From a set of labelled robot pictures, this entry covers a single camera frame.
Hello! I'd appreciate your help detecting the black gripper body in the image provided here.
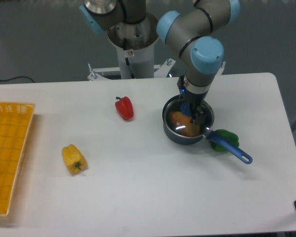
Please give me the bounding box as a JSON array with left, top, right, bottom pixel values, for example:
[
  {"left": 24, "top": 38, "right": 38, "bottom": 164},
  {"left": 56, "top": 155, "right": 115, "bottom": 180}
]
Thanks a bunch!
[{"left": 177, "top": 76, "right": 209, "bottom": 116}]

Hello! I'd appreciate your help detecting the glass pot lid blue knob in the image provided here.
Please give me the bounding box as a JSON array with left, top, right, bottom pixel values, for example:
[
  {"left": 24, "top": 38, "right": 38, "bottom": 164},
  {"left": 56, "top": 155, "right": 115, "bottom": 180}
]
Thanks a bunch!
[{"left": 162, "top": 95, "right": 214, "bottom": 138}]

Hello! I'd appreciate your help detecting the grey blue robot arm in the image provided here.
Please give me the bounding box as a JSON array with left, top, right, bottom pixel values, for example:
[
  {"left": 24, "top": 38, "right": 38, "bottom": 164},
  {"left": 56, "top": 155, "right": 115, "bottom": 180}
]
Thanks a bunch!
[{"left": 79, "top": 0, "right": 240, "bottom": 124}]

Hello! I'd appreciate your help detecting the golden pastry bread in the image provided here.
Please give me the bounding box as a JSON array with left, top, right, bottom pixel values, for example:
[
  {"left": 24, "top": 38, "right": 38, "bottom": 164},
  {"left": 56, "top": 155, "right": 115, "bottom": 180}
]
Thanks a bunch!
[{"left": 168, "top": 111, "right": 200, "bottom": 137}]

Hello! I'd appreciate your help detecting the dark blue saucepan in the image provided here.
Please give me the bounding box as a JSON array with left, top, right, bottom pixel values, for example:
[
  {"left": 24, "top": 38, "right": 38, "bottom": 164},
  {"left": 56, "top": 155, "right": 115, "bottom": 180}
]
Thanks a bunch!
[{"left": 162, "top": 96, "right": 253, "bottom": 165}]

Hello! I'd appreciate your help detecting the green bell pepper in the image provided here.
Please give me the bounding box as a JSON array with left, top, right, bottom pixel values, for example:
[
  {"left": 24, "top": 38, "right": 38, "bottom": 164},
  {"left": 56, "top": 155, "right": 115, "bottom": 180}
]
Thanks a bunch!
[{"left": 209, "top": 129, "right": 240, "bottom": 152}]

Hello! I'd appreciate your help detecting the red bell pepper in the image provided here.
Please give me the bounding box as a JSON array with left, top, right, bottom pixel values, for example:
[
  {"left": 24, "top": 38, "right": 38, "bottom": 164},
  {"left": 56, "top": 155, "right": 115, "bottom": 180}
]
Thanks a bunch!
[{"left": 115, "top": 96, "right": 134, "bottom": 121}]

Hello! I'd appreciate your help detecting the yellow bell pepper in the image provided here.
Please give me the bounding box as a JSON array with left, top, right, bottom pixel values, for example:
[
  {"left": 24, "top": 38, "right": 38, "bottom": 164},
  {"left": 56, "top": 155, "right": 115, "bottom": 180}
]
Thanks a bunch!
[{"left": 62, "top": 144, "right": 87, "bottom": 175}]

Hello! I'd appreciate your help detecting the yellow woven basket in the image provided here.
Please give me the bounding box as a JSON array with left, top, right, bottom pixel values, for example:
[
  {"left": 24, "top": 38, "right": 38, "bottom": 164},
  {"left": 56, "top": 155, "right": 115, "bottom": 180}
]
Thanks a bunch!
[{"left": 0, "top": 101, "right": 36, "bottom": 216}]

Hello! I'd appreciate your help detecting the black floor cable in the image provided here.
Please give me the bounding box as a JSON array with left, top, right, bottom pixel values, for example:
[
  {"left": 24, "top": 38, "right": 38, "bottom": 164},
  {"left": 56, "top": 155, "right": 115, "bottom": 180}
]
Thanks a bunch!
[{"left": 0, "top": 76, "right": 36, "bottom": 83}]

